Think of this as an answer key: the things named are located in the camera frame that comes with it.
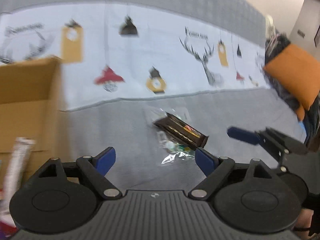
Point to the silver blue snack packet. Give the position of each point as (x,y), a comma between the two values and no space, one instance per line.
(17,170)

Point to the cardboard box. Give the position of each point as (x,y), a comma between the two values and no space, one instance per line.
(27,95)

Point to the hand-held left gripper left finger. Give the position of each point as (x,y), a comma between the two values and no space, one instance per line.
(106,158)

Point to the clear candy packet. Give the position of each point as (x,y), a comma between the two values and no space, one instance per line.
(175,152)

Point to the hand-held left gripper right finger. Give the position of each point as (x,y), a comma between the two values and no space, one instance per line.
(205,160)

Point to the printed grey bedsheet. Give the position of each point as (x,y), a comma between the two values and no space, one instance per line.
(150,55)

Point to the dark brown snack bar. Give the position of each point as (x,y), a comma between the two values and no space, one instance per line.
(180,132)

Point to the orange pillow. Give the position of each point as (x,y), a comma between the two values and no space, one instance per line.
(295,75)

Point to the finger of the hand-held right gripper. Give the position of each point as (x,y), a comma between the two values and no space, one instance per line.
(241,133)
(281,160)

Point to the person's right forearm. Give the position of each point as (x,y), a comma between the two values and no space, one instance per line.
(303,218)

